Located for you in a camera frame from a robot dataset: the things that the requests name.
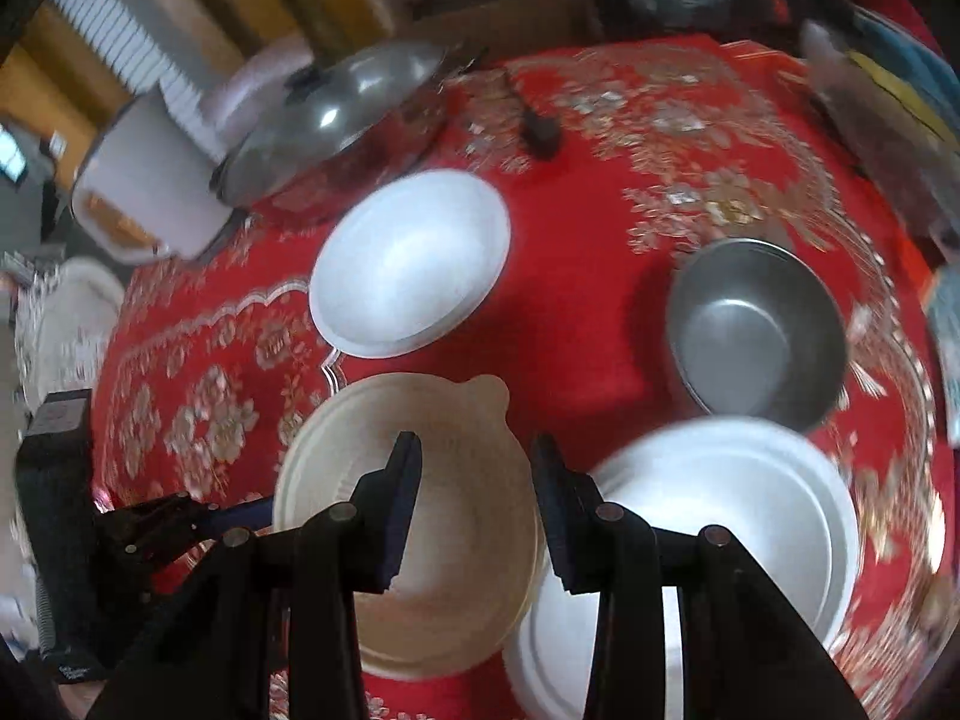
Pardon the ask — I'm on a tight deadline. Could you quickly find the stainless steel bowl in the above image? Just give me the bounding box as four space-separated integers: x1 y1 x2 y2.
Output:
665 238 848 434

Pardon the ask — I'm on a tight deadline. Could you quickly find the white ornate chair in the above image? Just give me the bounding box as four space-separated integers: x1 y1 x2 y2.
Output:
13 257 125 413

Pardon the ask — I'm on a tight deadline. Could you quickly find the clear plastic bag with items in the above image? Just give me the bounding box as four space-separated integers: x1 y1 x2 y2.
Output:
799 2 958 260

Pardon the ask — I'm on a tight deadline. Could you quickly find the white round plate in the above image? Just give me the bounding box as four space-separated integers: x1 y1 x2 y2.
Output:
308 169 511 359

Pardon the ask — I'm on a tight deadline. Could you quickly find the large white plate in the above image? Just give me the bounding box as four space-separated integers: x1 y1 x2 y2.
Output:
501 414 863 720

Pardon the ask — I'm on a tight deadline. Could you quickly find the cream plastic bowl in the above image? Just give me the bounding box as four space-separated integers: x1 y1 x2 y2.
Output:
274 372 545 681

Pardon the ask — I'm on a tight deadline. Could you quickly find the white electric kettle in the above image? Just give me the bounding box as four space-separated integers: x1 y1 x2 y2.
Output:
70 88 244 266

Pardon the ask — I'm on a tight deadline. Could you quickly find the red floral tablecloth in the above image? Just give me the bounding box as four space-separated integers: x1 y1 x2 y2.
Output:
93 37 955 718

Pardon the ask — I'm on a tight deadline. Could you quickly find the steel pan with lid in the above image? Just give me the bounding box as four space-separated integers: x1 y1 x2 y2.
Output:
210 39 485 227

